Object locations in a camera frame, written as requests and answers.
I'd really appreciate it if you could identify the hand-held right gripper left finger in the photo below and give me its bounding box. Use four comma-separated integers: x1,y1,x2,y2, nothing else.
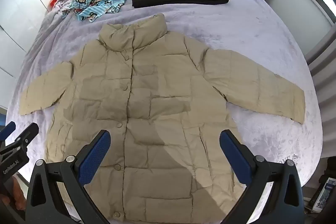
25,130,111,224

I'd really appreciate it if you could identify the blue and white box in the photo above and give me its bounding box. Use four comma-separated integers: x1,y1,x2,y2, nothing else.
308,177,334,211

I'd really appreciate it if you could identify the lilac plush bed blanket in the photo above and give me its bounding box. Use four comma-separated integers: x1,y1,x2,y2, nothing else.
5,0,324,224

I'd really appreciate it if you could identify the beige puffer jacket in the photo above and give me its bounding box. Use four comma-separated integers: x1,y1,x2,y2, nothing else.
19,13,306,222

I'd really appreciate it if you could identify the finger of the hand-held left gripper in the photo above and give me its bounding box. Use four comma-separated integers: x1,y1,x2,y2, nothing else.
0,121,16,147
14,123,40,149

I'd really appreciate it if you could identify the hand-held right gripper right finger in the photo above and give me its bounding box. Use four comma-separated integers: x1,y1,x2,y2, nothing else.
219,130,305,224

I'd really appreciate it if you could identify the person's left hand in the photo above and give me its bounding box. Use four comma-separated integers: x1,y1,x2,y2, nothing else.
0,179,27,205

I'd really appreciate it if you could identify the white glossy wardrobe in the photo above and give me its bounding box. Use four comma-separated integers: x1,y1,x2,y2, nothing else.
0,0,65,115

